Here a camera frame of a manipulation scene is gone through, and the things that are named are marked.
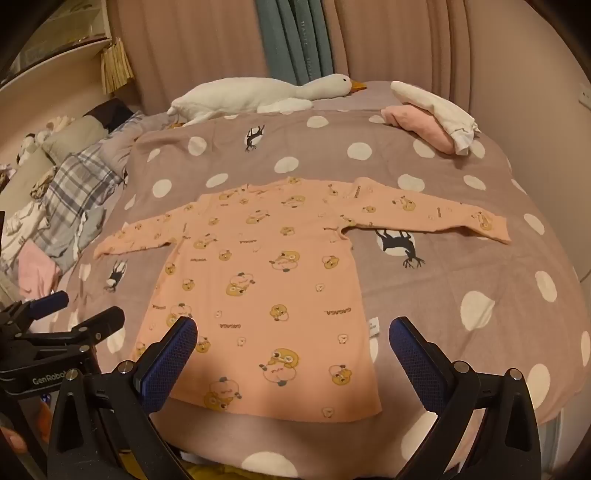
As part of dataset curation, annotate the straw tassel ornament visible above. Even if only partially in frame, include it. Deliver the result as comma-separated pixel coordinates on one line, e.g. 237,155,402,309
100,39,136,95

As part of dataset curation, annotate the folded white cloth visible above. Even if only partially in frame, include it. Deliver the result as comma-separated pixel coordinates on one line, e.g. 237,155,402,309
390,80,481,155

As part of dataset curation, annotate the teal curtain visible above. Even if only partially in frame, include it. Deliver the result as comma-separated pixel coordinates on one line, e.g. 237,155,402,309
255,0,335,88

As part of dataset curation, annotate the grey pillow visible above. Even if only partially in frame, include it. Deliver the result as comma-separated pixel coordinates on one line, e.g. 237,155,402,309
41,114,112,163

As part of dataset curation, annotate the pink curtain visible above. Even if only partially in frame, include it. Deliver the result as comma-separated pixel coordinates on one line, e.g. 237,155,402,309
113,0,509,116

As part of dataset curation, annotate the folded pink cloth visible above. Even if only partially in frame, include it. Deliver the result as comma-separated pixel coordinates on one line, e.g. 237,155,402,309
381,104,458,154

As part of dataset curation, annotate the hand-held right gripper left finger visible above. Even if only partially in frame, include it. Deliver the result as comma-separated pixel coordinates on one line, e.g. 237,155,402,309
48,316,199,480

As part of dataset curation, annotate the crumpled pink cloth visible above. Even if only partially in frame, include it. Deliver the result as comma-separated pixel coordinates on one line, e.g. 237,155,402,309
18,242,63,301

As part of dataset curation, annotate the small plush toy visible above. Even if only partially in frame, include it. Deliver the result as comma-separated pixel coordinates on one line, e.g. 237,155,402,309
18,115,77,158

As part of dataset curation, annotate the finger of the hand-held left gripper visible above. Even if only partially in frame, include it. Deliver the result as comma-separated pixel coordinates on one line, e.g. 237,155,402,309
0,291,70,332
28,305,126,360

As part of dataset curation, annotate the white goose plush toy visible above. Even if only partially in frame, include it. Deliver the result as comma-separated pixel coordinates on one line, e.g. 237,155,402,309
167,74,369,127

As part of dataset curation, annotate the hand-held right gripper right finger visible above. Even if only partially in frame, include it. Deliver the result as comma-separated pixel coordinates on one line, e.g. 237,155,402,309
389,316,543,480

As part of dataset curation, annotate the white printed cloth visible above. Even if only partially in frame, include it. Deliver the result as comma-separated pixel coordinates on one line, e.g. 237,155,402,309
0,198,51,259

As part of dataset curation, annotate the pink cartoon print shirt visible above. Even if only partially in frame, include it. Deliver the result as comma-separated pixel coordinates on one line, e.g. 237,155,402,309
93,176,512,422

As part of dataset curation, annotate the cream headboard shelf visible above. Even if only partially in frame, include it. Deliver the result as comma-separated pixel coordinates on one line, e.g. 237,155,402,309
0,0,116,158

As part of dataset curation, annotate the yellow cloth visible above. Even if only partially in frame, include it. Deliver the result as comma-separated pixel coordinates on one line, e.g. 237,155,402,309
185,462,278,480

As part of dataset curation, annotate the mauve polka dot blanket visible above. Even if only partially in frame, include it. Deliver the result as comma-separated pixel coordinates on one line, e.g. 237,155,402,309
65,80,587,480

